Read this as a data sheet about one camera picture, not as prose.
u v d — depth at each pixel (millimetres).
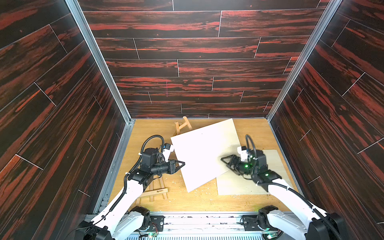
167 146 705
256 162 617
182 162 745
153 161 626
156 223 735
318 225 391
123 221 556
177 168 723
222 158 778
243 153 765
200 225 764
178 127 866
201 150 832
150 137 606
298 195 486
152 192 805
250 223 734
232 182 877
